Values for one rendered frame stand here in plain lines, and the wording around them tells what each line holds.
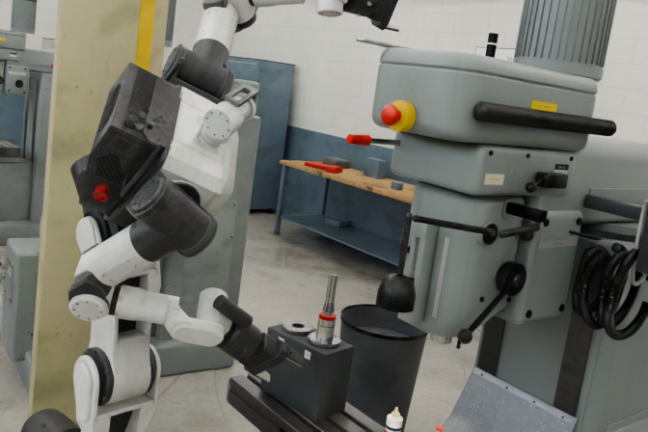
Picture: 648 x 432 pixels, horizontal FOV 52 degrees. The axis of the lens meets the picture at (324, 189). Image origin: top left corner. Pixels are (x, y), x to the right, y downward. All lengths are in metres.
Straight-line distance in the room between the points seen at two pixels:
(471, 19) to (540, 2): 5.45
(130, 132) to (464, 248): 0.70
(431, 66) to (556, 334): 0.84
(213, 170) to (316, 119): 7.24
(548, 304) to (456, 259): 0.31
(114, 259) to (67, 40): 1.49
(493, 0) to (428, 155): 5.60
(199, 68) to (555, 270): 0.93
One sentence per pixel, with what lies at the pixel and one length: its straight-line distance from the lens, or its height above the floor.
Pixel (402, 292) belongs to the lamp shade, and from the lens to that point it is 1.25.
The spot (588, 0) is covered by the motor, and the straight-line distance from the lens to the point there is 1.59.
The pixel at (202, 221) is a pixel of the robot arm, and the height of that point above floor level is 1.51.
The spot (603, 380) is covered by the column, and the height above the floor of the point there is 1.19.
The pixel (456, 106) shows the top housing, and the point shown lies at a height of 1.79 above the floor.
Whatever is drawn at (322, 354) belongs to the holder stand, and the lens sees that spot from 1.79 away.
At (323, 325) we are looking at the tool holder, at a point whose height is 1.17.
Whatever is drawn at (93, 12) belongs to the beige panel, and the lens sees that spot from 2.79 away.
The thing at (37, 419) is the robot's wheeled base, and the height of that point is 0.75.
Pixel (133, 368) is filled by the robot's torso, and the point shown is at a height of 1.06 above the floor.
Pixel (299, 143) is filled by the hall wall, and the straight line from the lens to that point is 8.87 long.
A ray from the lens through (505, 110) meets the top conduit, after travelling 1.25.
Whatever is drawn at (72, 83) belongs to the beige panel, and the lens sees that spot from 2.77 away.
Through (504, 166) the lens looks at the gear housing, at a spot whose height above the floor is 1.69.
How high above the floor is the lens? 1.80
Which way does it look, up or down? 9 degrees down
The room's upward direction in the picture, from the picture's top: 8 degrees clockwise
